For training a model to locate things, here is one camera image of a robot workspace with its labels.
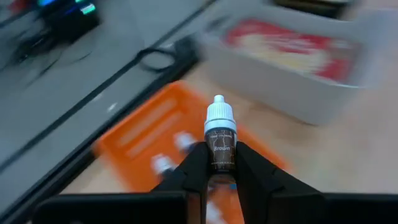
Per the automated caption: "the brown colouring dropper bottle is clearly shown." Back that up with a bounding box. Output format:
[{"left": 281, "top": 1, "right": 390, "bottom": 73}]
[{"left": 203, "top": 95, "right": 239, "bottom": 187}]

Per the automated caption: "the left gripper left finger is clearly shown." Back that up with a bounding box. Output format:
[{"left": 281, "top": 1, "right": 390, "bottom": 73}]
[{"left": 152, "top": 141, "right": 213, "bottom": 224}]

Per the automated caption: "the black hanging cable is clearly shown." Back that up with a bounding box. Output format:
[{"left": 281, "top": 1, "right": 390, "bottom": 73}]
[{"left": 136, "top": 46, "right": 187, "bottom": 75}]

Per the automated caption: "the grey plastic bin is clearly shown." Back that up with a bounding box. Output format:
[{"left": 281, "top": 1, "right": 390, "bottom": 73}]
[{"left": 198, "top": 4, "right": 398, "bottom": 126}]

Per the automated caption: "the black plastic basket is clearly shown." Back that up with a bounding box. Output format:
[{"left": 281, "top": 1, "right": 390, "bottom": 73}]
[{"left": 272, "top": 0, "right": 358, "bottom": 19}]

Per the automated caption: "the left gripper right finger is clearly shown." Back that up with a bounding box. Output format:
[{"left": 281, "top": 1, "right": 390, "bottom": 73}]
[{"left": 234, "top": 141, "right": 328, "bottom": 224}]

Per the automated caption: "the red snack pack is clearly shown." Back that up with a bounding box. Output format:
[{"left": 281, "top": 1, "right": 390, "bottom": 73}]
[{"left": 223, "top": 17, "right": 364, "bottom": 85}]

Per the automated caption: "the navy colouring dropper bottle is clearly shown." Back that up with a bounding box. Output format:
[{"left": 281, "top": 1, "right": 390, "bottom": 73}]
[{"left": 150, "top": 154, "right": 177, "bottom": 180}]

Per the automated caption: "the black computer with lights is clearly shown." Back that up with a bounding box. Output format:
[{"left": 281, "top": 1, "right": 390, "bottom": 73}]
[{"left": 34, "top": 0, "right": 102, "bottom": 43}]

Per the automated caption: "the orange plastic basket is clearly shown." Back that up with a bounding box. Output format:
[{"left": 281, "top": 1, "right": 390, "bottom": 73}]
[{"left": 92, "top": 80, "right": 292, "bottom": 224}]

